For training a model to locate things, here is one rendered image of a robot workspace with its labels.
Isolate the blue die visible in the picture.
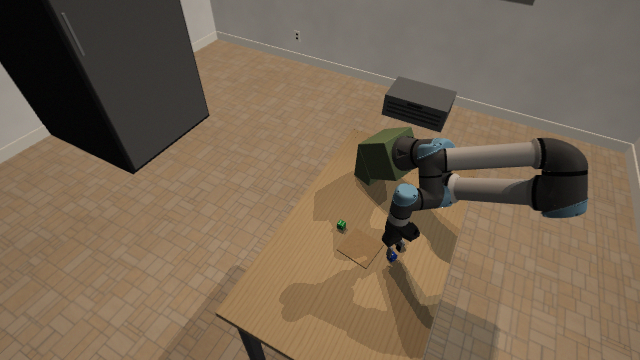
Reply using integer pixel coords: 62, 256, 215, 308
387, 251, 398, 262

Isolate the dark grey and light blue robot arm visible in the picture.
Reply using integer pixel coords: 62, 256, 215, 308
390, 136, 589, 220

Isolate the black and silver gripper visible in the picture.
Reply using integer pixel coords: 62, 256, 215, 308
382, 210, 420, 258

